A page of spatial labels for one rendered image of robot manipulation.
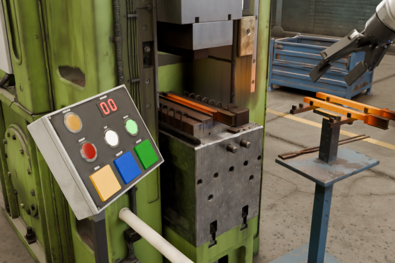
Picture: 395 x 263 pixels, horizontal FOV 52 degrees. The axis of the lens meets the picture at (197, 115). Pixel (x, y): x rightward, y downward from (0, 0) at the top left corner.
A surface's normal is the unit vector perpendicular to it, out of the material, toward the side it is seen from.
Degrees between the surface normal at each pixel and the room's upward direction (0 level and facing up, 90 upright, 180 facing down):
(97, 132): 60
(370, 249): 0
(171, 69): 90
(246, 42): 90
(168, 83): 90
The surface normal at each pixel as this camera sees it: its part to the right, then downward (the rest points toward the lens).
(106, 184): 0.78, -0.35
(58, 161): -0.43, 0.29
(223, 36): 0.64, 0.25
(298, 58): -0.66, 0.23
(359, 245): 0.00, -0.95
